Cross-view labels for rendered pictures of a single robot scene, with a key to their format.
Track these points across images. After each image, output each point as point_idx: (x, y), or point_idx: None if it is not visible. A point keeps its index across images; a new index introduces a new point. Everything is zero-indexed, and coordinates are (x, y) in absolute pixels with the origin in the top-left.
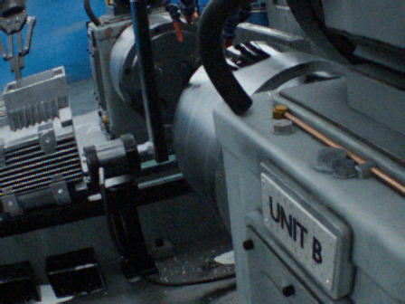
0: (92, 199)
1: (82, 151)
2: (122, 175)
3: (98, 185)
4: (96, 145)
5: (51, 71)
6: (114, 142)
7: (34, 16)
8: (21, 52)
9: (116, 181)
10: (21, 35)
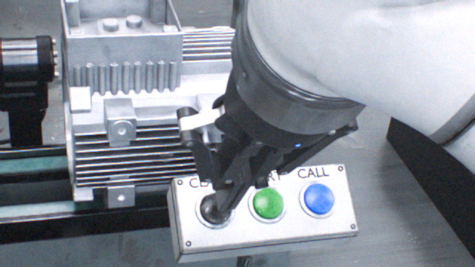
0: (61, 144)
1: (54, 51)
2: (12, 88)
3: (46, 87)
4: (34, 40)
5: (90, 38)
6: (10, 39)
7: (179, 108)
8: (217, 147)
9: (22, 82)
10: (231, 140)
